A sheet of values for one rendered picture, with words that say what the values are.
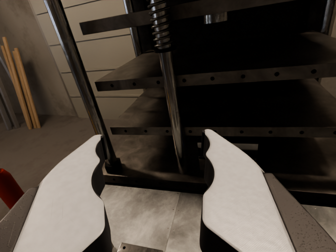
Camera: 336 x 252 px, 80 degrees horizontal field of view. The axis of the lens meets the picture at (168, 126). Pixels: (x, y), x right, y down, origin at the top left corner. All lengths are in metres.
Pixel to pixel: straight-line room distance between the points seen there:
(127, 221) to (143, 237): 0.11
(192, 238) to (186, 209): 0.13
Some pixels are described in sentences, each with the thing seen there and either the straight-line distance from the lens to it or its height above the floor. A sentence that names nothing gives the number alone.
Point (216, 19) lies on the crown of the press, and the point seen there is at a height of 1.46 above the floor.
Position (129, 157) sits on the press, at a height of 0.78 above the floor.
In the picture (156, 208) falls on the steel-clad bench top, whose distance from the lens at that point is 0.94.
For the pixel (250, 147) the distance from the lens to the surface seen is 0.99.
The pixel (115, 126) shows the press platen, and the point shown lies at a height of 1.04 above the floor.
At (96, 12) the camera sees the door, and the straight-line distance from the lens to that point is 3.28.
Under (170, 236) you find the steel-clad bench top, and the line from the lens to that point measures 0.86.
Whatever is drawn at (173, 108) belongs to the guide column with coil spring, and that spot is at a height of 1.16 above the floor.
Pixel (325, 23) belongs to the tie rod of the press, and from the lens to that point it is 1.51.
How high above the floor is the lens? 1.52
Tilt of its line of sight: 29 degrees down
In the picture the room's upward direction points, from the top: 10 degrees counter-clockwise
